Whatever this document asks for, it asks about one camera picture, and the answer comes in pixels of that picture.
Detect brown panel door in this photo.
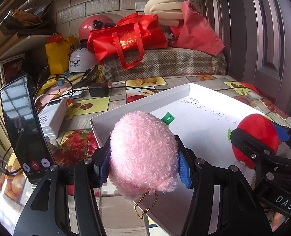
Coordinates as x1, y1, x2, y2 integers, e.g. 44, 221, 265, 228
202, 0, 291, 116

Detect cream foam roll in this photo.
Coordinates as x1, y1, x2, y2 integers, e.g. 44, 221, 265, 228
144, 0, 183, 27

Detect white power bank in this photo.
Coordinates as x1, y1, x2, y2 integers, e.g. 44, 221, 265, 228
38, 98, 67, 139

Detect yellow shopping bag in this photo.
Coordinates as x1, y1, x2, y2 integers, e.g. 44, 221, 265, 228
45, 33, 78, 75

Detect plaid covered bench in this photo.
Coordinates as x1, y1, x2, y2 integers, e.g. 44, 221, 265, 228
102, 48, 226, 82

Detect red tomato plush toy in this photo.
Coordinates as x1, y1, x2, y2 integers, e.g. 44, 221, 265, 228
230, 113, 279, 169

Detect black power adapter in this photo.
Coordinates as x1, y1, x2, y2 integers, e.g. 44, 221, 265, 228
88, 82, 110, 98

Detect white shallow cardboard box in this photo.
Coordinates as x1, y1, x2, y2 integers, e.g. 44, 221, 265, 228
90, 83, 269, 235

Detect white helmet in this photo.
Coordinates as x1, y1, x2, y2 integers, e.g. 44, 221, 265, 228
69, 48, 98, 73

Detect red helmet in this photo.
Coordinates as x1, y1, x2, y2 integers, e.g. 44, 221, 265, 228
79, 14, 115, 41

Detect black smartphone on stand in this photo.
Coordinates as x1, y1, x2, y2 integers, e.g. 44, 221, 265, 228
0, 75, 56, 185

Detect pink fluffy plush ball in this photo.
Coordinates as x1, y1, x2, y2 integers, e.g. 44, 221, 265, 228
109, 111, 178, 199

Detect red crumpled nonwoven bag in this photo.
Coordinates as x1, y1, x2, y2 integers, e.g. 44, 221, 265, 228
170, 0, 225, 56

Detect red tote bag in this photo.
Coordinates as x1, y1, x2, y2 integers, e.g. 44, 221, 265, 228
87, 12, 168, 70

